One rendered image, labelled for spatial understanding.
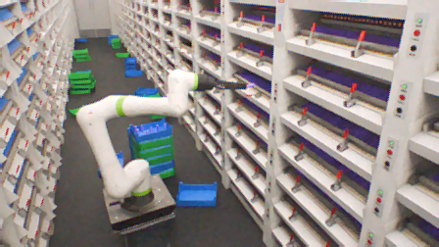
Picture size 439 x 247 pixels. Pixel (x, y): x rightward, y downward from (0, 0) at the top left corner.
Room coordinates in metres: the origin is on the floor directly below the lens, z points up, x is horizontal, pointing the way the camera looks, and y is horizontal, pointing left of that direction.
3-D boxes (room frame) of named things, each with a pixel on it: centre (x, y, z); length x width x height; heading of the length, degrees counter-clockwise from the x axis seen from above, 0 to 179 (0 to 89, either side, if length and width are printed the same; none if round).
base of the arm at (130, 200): (1.53, 0.56, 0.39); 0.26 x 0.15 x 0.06; 116
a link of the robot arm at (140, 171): (1.54, 0.52, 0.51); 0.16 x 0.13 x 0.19; 155
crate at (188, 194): (2.02, 0.22, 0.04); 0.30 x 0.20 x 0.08; 90
